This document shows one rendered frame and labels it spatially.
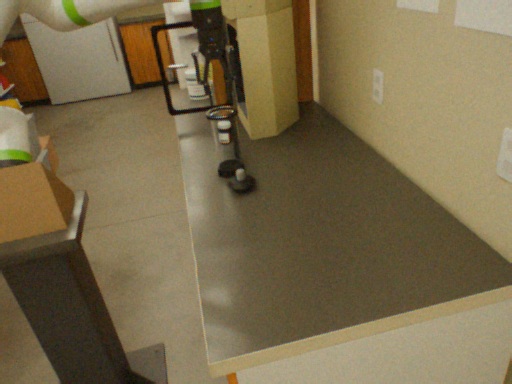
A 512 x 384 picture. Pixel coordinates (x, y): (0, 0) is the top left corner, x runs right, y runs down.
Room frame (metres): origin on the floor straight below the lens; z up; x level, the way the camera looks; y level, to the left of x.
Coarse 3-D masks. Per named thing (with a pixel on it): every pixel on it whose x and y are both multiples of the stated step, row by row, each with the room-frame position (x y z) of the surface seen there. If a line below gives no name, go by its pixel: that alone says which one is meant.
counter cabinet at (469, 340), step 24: (480, 312) 0.62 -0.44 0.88; (504, 312) 0.63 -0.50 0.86; (384, 336) 0.58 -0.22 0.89; (408, 336) 0.59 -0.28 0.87; (432, 336) 0.60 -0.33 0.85; (456, 336) 0.61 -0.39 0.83; (480, 336) 0.62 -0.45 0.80; (504, 336) 0.63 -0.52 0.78; (288, 360) 0.55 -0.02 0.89; (312, 360) 0.56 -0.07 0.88; (336, 360) 0.57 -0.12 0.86; (360, 360) 0.57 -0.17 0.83; (384, 360) 0.58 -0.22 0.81; (408, 360) 0.59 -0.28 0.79; (432, 360) 0.60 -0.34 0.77; (456, 360) 0.61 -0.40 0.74; (480, 360) 0.62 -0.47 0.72; (504, 360) 0.63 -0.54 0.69
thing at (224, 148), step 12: (216, 108) 1.37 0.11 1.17; (228, 108) 1.36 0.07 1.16; (216, 120) 1.28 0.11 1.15; (228, 120) 1.29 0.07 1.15; (216, 132) 1.29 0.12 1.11; (228, 132) 1.29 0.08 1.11; (216, 144) 1.30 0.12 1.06; (228, 144) 1.29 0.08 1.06; (216, 156) 1.31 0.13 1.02; (228, 156) 1.28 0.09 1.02; (240, 156) 1.31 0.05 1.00; (228, 168) 1.28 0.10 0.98
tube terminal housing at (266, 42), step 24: (240, 0) 1.60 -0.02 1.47; (264, 0) 1.62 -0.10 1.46; (288, 0) 1.76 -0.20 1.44; (240, 24) 1.60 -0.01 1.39; (264, 24) 1.62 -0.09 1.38; (288, 24) 1.75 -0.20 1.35; (240, 48) 1.60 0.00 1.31; (264, 48) 1.61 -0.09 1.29; (288, 48) 1.74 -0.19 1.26; (264, 72) 1.61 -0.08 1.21; (288, 72) 1.72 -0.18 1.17; (264, 96) 1.61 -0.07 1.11; (288, 96) 1.71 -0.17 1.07; (264, 120) 1.61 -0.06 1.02; (288, 120) 1.70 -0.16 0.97
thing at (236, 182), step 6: (240, 168) 1.21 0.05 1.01; (240, 174) 1.19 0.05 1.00; (246, 174) 1.22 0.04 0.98; (234, 180) 1.19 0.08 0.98; (240, 180) 1.19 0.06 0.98; (246, 180) 1.18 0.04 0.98; (252, 180) 1.18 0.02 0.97; (234, 186) 1.17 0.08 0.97; (240, 186) 1.16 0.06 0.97; (246, 186) 1.16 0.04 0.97; (252, 186) 1.18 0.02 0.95; (240, 192) 1.17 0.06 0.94
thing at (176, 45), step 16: (160, 32) 1.89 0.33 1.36; (176, 32) 1.89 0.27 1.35; (192, 32) 1.90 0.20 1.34; (160, 48) 1.89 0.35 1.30; (176, 48) 1.89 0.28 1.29; (192, 48) 1.90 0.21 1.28; (176, 64) 1.89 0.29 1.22; (192, 64) 1.90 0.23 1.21; (176, 80) 1.89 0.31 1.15; (192, 80) 1.90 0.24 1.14; (208, 80) 1.90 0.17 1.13; (176, 96) 1.89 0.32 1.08; (192, 96) 1.90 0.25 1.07; (224, 96) 1.90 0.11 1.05
